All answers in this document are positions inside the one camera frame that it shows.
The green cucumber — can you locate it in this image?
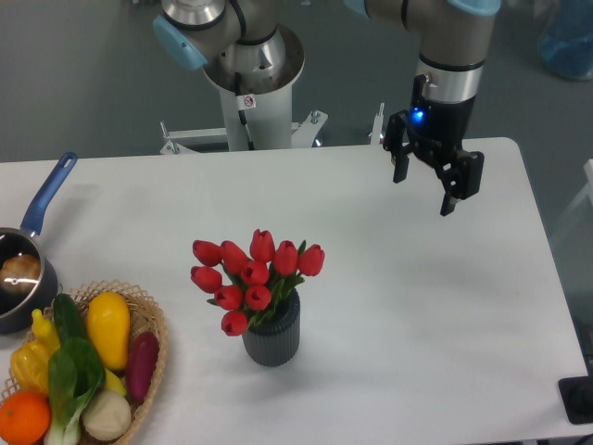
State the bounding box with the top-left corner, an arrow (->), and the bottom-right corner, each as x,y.
52,293 -> 89,344

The browned food in pan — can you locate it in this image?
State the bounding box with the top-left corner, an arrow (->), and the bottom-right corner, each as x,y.
1,254 -> 41,295

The purple eggplant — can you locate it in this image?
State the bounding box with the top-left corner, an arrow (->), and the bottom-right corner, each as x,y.
125,331 -> 159,402

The black device at table edge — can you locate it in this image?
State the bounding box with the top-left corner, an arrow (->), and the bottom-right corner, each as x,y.
558,375 -> 592,425

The green bok choy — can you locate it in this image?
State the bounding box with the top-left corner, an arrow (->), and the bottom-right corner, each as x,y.
44,337 -> 107,445

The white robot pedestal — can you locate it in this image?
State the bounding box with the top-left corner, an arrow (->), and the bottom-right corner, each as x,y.
160,24 -> 328,154

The red tulip bouquet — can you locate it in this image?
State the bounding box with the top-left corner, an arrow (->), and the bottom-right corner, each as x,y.
190,229 -> 325,337

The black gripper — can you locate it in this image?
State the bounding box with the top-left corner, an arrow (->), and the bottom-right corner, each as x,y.
383,74 -> 485,216

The blue handled saucepan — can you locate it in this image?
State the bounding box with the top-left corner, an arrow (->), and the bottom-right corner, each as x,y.
1,152 -> 78,335

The yellow banana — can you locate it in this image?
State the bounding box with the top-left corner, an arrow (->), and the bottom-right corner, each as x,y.
104,369 -> 127,397

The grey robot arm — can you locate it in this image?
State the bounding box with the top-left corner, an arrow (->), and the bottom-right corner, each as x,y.
153,1 -> 500,215

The yellow bell pepper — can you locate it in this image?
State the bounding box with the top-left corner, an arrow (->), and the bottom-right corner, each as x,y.
10,340 -> 50,396

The blue bag in background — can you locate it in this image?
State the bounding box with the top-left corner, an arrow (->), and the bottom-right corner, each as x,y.
537,0 -> 592,81

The yellow squash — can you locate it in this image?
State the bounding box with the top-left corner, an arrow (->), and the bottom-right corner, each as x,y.
87,292 -> 131,372

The orange fruit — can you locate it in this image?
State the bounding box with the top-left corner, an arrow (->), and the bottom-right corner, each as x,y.
1,391 -> 51,444

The woven wicker basket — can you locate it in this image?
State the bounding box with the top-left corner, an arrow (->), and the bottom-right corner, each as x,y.
1,281 -> 168,444

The dark grey ribbed vase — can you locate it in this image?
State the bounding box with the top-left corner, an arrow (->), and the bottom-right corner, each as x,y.
242,290 -> 301,367

